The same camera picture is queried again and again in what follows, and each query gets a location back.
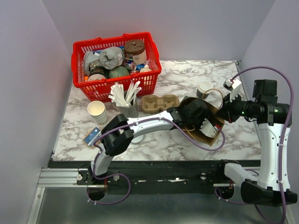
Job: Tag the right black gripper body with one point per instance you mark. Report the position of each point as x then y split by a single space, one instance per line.
237 108

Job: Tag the black paper coffee cup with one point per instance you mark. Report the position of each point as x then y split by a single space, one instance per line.
202 96

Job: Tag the white plastic cup lid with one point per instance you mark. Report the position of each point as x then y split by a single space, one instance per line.
204 87

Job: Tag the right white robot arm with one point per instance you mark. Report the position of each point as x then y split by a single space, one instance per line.
270 116

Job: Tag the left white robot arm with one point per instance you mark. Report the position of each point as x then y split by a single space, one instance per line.
116 137

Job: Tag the brown paper bag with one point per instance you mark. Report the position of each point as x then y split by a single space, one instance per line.
199 116

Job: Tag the brown pulp cup carrier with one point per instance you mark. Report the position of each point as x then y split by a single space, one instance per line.
153 103

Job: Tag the white pump bottle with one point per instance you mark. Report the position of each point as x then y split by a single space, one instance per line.
146 68

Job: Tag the stack of white lids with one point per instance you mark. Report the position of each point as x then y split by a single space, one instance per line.
137 139

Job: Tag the metal straw holder cup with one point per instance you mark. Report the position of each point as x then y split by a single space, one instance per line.
130 112

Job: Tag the small metal can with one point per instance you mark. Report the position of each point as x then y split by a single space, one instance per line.
132 66

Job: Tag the brown lid cream tub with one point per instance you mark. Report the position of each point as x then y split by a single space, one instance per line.
135 49

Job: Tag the green glitter ball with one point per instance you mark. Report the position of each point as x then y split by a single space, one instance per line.
117 72

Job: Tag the grey wrapped package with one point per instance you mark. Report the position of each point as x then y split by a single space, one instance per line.
111 57

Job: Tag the stack of paper cups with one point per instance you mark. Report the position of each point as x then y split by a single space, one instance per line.
97 111

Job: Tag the red plastic shopping basket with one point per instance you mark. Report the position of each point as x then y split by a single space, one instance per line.
100 89

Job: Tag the orange sponge blue label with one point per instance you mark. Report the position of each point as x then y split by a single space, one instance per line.
91 137

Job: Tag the patterned grey pouch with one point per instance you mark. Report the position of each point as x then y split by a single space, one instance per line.
92 64

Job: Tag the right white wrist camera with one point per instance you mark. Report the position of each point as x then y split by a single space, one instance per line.
234 86

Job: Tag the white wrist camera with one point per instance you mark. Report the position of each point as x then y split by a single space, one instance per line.
234 86
210 127

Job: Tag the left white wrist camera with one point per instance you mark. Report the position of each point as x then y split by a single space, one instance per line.
210 127

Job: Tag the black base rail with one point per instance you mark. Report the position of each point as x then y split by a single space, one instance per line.
151 177

